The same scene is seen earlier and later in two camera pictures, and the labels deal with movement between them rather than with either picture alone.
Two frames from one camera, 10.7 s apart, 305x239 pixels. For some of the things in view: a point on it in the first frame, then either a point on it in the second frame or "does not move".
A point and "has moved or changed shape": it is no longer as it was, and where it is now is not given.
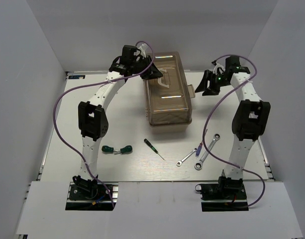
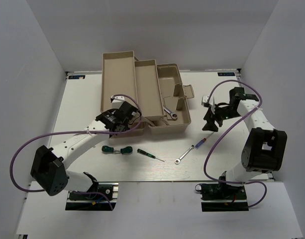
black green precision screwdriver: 146,141 -> 140,151
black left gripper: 152,72 -> 112,111
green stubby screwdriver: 126,149 does not move
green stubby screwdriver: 107,149 does not move
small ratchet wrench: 179,163 has moved or changed shape
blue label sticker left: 76,77 does not move
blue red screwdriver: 199,147 -> 197,145
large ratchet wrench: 198,165 -> 173,115
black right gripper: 212,90 -> 210,117
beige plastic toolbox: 167,99 has moved or changed shape
